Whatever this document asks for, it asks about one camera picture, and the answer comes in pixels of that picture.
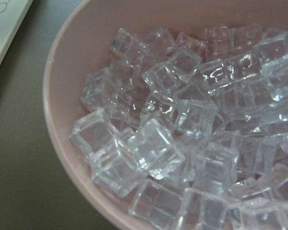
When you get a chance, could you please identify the pink bowl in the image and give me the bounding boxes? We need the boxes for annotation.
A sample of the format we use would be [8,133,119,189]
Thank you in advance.
[43,0,288,230]

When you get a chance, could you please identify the pile of ice cubes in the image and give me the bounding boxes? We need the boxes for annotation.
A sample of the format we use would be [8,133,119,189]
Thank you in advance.
[70,24,288,230]

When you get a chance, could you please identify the cream serving tray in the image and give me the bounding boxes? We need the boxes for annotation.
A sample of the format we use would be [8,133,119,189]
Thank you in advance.
[0,0,33,65]

